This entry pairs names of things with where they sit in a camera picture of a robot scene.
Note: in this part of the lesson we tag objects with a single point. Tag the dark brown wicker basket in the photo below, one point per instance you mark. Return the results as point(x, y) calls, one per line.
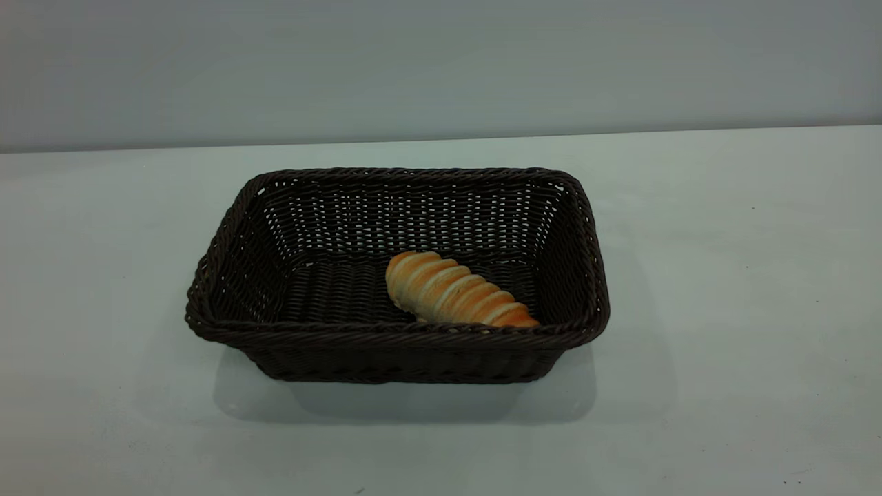
point(413, 344)

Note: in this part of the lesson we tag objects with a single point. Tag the ridged golden bread roll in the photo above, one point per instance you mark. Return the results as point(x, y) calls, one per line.
point(455, 293)

